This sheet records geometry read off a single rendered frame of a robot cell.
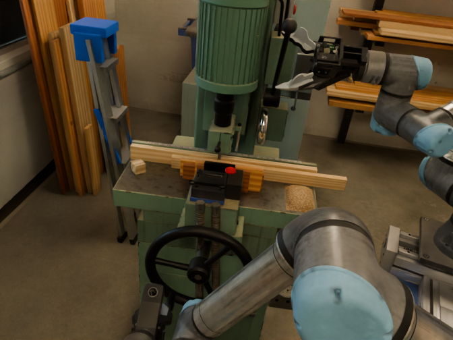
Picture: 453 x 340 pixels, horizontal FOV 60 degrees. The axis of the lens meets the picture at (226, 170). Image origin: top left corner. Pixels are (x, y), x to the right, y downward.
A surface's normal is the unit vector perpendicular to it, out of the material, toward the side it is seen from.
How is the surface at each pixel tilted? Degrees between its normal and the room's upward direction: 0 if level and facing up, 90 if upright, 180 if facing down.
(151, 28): 90
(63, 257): 0
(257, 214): 90
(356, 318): 89
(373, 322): 86
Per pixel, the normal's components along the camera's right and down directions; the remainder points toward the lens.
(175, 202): -0.10, 0.52
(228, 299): -0.66, -0.05
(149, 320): 0.06, -0.48
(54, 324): 0.09, -0.84
